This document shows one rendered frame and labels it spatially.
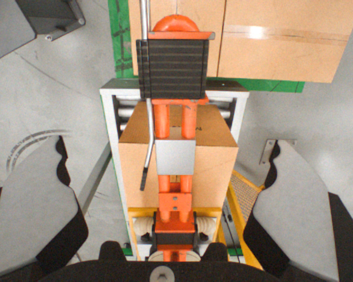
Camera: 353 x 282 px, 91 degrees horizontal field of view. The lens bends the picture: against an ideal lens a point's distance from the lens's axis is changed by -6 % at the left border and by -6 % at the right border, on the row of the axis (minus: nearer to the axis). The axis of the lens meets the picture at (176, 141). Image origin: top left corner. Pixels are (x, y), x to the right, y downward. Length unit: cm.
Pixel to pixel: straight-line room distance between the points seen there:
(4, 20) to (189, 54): 77
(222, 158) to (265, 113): 115
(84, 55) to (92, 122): 54
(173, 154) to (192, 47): 15
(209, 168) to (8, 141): 202
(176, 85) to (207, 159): 45
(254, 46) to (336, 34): 38
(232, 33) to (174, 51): 73
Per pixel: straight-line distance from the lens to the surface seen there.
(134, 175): 70
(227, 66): 96
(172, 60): 23
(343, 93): 209
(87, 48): 159
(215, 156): 65
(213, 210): 61
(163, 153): 29
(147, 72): 24
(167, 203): 37
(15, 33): 90
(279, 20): 102
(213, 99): 98
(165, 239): 47
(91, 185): 123
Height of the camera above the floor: 146
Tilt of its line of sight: 58 degrees down
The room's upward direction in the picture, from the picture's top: 179 degrees clockwise
